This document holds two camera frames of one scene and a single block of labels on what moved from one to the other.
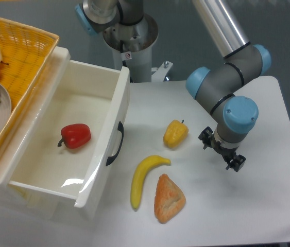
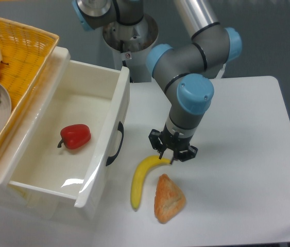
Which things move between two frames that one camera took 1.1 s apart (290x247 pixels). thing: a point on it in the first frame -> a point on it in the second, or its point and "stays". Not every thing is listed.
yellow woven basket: (26, 52) stays
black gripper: (207, 138) -> (175, 141)
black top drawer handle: (120, 128) stays
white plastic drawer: (55, 161) stays
